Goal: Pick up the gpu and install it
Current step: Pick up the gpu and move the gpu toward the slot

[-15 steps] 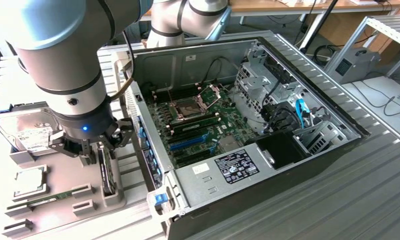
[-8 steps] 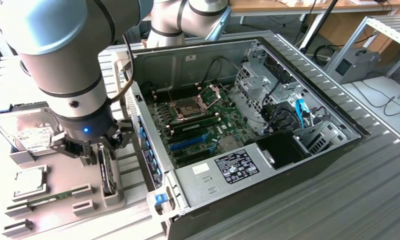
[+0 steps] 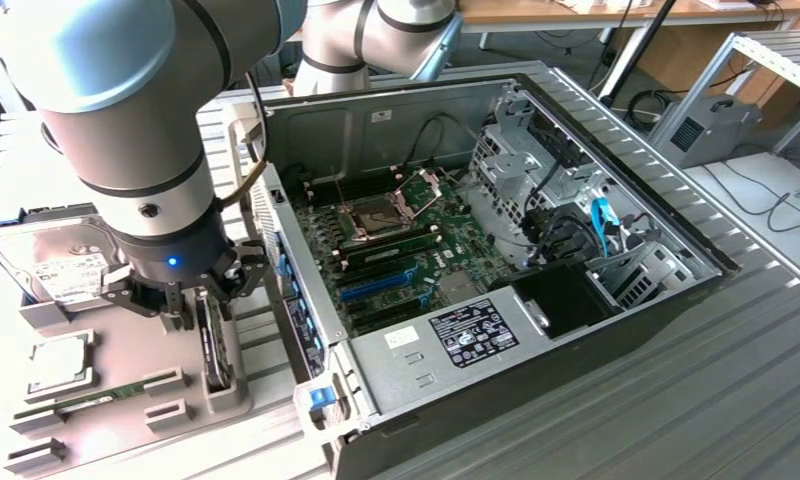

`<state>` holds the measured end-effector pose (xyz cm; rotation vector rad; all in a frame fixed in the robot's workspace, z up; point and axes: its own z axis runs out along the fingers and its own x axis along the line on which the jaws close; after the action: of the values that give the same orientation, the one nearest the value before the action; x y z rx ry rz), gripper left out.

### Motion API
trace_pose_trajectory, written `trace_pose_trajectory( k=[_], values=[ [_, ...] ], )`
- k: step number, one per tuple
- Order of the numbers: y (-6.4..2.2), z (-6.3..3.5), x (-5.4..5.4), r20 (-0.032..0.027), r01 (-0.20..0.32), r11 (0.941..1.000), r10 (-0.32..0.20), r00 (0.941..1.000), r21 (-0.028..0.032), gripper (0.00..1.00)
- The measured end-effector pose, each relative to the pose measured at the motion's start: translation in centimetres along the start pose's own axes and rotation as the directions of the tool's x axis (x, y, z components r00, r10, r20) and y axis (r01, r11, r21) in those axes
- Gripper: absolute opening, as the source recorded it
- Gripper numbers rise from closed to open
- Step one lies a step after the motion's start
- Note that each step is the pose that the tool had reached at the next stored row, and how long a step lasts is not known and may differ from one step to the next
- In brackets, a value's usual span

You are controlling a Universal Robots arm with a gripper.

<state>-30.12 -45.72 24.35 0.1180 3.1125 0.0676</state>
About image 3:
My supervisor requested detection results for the green motherboard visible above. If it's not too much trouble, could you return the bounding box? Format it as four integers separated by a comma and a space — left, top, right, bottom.
292, 164, 529, 339

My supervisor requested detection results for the silver CPU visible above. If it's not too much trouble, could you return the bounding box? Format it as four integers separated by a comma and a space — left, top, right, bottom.
25, 337, 88, 396

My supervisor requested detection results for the silver chipset heatsink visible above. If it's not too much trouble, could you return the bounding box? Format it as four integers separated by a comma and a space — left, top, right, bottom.
438, 272, 488, 307

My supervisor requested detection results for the open black PC case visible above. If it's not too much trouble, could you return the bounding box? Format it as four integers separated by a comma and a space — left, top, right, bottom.
220, 72, 742, 480

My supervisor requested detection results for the graphics card with black fan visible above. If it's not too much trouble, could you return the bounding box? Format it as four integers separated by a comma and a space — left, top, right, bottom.
192, 294, 236, 392

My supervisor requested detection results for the thin metal locking lever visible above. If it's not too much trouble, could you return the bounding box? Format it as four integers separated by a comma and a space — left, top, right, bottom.
331, 167, 348, 214

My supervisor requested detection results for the blue wire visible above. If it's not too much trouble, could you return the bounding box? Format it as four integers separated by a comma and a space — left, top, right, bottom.
591, 197, 619, 259

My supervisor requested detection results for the black wire bundle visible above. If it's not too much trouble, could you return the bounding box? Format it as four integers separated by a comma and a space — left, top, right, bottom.
526, 204, 606, 266

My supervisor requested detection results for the RAM stick with white label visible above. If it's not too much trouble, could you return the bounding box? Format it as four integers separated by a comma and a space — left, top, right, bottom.
342, 234, 442, 266

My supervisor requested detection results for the green RAM stick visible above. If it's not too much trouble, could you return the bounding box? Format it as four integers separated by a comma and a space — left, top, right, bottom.
12, 379, 179, 419

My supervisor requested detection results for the blue case latch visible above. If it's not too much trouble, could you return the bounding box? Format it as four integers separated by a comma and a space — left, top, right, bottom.
304, 387, 339, 412

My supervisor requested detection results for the grey parts rack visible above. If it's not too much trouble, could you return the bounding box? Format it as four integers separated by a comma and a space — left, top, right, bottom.
3, 269, 255, 476

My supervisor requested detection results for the silver hard disk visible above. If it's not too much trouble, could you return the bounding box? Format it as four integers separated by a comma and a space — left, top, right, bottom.
0, 214, 132, 314

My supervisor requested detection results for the grey control box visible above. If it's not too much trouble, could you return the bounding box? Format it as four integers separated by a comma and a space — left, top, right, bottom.
650, 94, 766, 169

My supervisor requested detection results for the blue disk caddy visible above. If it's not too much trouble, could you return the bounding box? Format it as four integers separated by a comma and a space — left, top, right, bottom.
0, 202, 106, 251

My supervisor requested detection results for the silver disk bay bracket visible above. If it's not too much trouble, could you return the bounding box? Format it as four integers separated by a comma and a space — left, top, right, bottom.
586, 239, 702, 314

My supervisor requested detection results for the wooden desk with panel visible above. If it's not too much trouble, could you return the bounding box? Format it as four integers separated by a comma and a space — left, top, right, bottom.
459, 0, 800, 101

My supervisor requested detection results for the aluminium frame rack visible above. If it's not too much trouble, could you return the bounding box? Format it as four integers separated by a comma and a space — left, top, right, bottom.
646, 29, 800, 156

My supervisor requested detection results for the CPU socket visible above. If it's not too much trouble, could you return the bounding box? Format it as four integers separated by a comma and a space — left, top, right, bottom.
336, 197, 408, 239

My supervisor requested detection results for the silver perforated disk bay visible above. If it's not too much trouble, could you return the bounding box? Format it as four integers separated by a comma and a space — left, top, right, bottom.
470, 87, 615, 241

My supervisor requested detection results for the black pole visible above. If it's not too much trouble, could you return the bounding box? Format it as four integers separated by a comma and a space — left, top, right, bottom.
599, 0, 679, 109

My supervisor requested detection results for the blue expansion slot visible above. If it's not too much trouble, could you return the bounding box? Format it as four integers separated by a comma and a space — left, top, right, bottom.
338, 269, 423, 303

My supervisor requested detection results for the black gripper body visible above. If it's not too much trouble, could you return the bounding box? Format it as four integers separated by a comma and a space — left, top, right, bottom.
111, 212, 240, 290

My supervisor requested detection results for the grey power supply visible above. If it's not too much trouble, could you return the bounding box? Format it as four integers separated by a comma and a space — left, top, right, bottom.
332, 284, 555, 416

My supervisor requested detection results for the metal socket cover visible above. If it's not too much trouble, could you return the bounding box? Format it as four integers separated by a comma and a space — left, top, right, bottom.
390, 168, 446, 221

